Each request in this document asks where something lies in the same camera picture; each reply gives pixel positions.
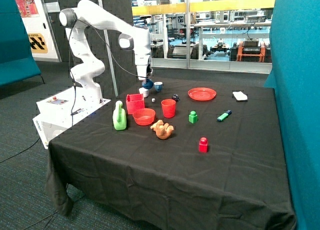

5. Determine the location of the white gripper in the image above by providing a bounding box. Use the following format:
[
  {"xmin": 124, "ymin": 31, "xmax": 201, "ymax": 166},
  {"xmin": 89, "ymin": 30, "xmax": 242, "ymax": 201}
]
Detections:
[{"xmin": 135, "ymin": 56, "xmax": 153, "ymax": 81}]

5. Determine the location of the blue ball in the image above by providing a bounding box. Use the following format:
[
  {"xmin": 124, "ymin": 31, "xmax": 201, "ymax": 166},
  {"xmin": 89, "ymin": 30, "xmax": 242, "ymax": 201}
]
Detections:
[{"xmin": 141, "ymin": 78, "xmax": 154, "ymax": 90}]

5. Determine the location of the red plastic bowl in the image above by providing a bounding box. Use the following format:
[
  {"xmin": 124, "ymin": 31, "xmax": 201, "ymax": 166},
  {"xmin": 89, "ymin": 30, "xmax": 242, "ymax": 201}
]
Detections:
[{"xmin": 132, "ymin": 108, "xmax": 156, "ymax": 126}]

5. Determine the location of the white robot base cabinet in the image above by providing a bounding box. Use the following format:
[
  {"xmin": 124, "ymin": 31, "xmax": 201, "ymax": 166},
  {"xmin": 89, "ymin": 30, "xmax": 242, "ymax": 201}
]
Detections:
[{"xmin": 32, "ymin": 86, "xmax": 111, "ymax": 149}]

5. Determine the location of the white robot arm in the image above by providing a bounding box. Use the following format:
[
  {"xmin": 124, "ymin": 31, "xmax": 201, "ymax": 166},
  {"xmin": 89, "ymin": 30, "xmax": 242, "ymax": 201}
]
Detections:
[{"xmin": 59, "ymin": 0, "xmax": 153, "ymax": 104}]

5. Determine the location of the red square pot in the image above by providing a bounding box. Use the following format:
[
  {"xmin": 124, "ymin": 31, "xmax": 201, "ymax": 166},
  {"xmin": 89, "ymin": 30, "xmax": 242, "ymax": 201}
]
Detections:
[{"xmin": 126, "ymin": 93, "xmax": 145, "ymax": 115}]

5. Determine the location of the small black ball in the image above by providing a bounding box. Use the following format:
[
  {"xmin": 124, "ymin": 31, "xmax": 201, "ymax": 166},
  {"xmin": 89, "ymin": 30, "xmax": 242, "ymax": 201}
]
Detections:
[{"xmin": 171, "ymin": 94, "xmax": 180, "ymax": 102}]

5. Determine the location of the blue and white cup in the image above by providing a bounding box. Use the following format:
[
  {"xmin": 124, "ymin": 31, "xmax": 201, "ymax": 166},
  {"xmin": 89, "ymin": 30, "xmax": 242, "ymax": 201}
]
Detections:
[{"xmin": 153, "ymin": 81, "xmax": 163, "ymax": 92}]

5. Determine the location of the white small cup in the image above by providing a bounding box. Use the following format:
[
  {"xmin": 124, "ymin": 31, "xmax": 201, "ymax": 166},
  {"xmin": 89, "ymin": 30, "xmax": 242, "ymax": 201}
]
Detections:
[{"xmin": 139, "ymin": 87, "xmax": 149, "ymax": 98}]

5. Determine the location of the red plastic cup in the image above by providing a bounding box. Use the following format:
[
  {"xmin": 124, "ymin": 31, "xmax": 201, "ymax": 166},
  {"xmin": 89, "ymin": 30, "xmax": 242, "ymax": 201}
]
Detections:
[{"xmin": 161, "ymin": 99, "xmax": 176, "ymax": 118}]

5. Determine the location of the red plastic plate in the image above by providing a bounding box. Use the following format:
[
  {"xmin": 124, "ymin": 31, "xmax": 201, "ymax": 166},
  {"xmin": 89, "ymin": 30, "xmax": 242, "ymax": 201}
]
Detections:
[{"xmin": 188, "ymin": 87, "xmax": 217, "ymax": 101}]

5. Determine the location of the brown teddy bear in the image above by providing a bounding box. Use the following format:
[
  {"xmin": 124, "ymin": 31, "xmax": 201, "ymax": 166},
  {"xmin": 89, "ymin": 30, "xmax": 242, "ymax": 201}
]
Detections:
[{"xmin": 150, "ymin": 120, "xmax": 174, "ymax": 140}]

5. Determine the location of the green toy block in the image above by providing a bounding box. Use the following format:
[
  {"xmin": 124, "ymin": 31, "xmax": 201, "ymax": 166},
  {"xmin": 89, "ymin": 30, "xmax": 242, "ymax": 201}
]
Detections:
[{"xmin": 188, "ymin": 110, "xmax": 198, "ymax": 124}]

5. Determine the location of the black marker pen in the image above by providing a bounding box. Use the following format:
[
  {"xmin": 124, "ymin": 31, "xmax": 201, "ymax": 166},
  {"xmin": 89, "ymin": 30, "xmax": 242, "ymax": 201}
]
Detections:
[{"xmin": 71, "ymin": 108, "xmax": 84, "ymax": 116}]

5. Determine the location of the green highlighter marker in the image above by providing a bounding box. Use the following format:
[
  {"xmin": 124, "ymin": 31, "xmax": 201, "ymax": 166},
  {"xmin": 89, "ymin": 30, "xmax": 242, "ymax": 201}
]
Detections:
[{"xmin": 217, "ymin": 110, "xmax": 232, "ymax": 122}]

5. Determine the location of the yellow black warning sign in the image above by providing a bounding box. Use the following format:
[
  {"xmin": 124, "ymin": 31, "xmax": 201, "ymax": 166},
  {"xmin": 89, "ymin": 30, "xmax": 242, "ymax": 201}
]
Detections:
[{"xmin": 28, "ymin": 33, "xmax": 48, "ymax": 54}]

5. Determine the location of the black tablecloth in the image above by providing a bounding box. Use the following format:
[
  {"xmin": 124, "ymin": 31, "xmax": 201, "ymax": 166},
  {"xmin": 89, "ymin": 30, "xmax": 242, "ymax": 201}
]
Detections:
[{"xmin": 45, "ymin": 79, "xmax": 297, "ymax": 230}]

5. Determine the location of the white folded cloth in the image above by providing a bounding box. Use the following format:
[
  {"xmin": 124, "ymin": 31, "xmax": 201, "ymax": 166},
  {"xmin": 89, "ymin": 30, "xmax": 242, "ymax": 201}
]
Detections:
[{"xmin": 232, "ymin": 91, "xmax": 248, "ymax": 102}]

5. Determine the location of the red toy block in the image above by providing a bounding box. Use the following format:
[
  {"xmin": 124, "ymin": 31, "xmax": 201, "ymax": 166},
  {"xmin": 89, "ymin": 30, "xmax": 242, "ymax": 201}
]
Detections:
[{"xmin": 198, "ymin": 137, "xmax": 208, "ymax": 153}]

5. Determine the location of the teal sofa bench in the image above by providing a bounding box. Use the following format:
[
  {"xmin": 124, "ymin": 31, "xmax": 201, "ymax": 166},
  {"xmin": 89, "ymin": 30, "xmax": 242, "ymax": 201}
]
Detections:
[{"xmin": 0, "ymin": 0, "xmax": 42, "ymax": 86}]

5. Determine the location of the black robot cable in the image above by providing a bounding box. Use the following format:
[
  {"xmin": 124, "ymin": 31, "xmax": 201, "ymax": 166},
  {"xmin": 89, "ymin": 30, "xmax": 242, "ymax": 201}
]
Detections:
[{"xmin": 67, "ymin": 19, "xmax": 151, "ymax": 127}]

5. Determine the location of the red wall poster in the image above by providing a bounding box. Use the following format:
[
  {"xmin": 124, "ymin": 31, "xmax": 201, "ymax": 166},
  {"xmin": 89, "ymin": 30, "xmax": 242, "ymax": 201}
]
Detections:
[{"xmin": 15, "ymin": 0, "xmax": 40, "ymax": 18}]

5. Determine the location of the teal partition wall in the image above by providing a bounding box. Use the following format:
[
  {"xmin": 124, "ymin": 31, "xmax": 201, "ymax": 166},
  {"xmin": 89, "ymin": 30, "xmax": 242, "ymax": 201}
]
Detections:
[{"xmin": 265, "ymin": 0, "xmax": 320, "ymax": 230}]

